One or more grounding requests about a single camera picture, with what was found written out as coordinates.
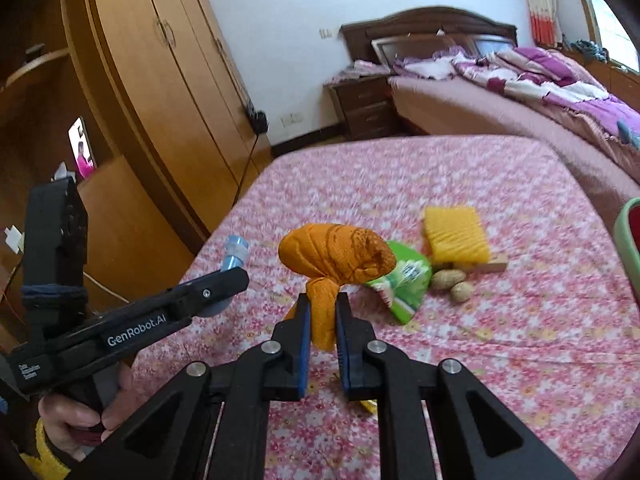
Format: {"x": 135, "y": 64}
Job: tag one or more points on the green snack packet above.
{"x": 405, "y": 290}

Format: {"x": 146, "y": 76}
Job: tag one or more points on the purple patchwork quilt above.
{"x": 550, "y": 85}

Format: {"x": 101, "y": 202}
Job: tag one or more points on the person's left hand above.
{"x": 65, "y": 425}

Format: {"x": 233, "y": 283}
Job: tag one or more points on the folded cloth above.
{"x": 355, "y": 72}

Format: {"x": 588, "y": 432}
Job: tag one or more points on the wooden desk panel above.
{"x": 140, "y": 220}

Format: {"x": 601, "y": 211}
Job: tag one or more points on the pile of clothes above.
{"x": 590, "y": 50}

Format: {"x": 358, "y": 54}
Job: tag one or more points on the pink floral tablecloth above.
{"x": 500, "y": 360}

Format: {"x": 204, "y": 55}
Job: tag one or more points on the floral curtain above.
{"x": 542, "y": 5}

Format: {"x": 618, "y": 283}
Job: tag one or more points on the yellow mesh sponge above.
{"x": 457, "y": 232}

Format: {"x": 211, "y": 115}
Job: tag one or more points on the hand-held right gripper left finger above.
{"x": 302, "y": 350}

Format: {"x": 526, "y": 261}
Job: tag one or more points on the phone with lit screen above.
{"x": 82, "y": 150}

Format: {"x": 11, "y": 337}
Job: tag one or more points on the dark wooden nightstand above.
{"x": 365, "y": 110}

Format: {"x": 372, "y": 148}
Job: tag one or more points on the white pillow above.
{"x": 425, "y": 67}

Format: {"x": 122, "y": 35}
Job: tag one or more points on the small yellow wrapper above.
{"x": 369, "y": 406}

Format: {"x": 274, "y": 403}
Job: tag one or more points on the wooden block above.
{"x": 492, "y": 265}

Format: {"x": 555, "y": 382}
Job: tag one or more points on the orange cloth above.
{"x": 340, "y": 250}

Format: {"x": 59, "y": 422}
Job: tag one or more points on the peanut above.
{"x": 442, "y": 279}
{"x": 462, "y": 291}

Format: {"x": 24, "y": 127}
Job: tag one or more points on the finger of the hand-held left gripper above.
{"x": 215, "y": 285}

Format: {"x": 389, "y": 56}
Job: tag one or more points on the dark wooden headboard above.
{"x": 425, "y": 25}

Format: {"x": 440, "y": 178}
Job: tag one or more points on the white charger plug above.
{"x": 14, "y": 240}

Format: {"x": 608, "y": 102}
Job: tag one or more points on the low wooden cabinet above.
{"x": 620, "y": 82}

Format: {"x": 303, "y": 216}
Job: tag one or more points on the bed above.
{"x": 450, "y": 105}

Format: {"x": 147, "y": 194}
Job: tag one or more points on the window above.
{"x": 612, "y": 30}

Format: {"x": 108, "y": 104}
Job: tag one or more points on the red chair with green frame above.
{"x": 622, "y": 230}

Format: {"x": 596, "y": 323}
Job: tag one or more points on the black charger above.
{"x": 257, "y": 119}

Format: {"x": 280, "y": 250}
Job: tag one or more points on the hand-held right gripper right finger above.
{"x": 345, "y": 350}

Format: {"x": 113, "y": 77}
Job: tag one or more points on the wooden wardrobe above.
{"x": 160, "y": 85}

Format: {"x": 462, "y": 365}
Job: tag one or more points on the wall socket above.
{"x": 291, "y": 120}

